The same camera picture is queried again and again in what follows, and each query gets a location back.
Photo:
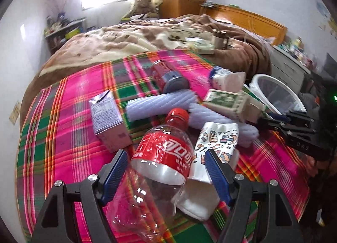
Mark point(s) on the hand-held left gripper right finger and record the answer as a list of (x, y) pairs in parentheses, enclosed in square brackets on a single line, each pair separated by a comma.
[(214, 172)]

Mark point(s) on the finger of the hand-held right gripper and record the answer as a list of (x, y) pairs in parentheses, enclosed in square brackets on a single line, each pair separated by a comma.
[(272, 124), (277, 117)]

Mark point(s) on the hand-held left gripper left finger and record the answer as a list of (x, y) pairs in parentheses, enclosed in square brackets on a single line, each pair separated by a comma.
[(115, 172)]

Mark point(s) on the white plastic trash bin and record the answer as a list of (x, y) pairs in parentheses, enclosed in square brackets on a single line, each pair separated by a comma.
[(279, 93)]

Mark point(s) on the printed white paper cup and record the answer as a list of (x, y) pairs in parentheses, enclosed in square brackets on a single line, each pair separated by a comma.
[(223, 140)]

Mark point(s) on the clear plastic bottle red label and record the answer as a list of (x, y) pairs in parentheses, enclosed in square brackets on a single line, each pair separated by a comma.
[(163, 153)]

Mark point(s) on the green white carton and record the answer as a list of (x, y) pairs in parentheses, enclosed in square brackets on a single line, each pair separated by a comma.
[(226, 101)]

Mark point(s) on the purple drink carton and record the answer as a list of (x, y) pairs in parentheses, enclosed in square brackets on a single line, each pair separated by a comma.
[(108, 119)]

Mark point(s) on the white pink tissue packet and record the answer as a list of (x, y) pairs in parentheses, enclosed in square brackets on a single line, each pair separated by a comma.
[(226, 80)]

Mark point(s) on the red drink can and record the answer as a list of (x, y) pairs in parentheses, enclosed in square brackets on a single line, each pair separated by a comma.
[(163, 72)]

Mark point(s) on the person's right hand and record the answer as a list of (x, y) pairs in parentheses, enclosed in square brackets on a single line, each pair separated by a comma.
[(313, 166)]

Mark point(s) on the white nightstand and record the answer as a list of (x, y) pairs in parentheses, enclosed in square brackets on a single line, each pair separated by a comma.
[(285, 66)]

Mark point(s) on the pink green plaid blanket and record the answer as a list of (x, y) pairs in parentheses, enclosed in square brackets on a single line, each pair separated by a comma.
[(65, 127)]

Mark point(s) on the cluster of small bottles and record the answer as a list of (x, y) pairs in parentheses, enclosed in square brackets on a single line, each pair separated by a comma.
[(297, 51)]

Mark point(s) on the lilac bed sheet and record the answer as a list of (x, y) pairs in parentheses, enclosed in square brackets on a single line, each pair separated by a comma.
[(260, 38)]

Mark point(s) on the brown thermos mug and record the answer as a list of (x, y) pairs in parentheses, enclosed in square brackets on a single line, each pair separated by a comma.
[(219, 38)]

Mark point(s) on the wooden bed headboard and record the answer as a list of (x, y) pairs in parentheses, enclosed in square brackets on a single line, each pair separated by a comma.
[(247, 19)]

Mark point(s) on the pale green tissue pack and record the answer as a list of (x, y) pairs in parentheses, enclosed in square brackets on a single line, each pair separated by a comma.
[(201, 46)]

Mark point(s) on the brown beige blanket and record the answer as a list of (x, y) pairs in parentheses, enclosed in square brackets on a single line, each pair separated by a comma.
[(118, 37)]

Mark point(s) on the brown teddy bear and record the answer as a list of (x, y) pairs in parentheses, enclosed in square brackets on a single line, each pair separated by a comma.
[(143, 6)]

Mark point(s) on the cartoon girl wall sticker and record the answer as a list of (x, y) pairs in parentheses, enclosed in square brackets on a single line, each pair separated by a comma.
[(331, 25)]

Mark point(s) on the wall socket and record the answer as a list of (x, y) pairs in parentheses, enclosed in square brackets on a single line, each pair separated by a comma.
[(15, 112)]

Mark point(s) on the blue leaf wall stickers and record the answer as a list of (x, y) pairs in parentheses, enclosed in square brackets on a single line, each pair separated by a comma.
[(322, 7)]

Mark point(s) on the cluttered wall shelf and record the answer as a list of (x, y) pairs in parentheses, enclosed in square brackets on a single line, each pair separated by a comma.
[(63, 31)]

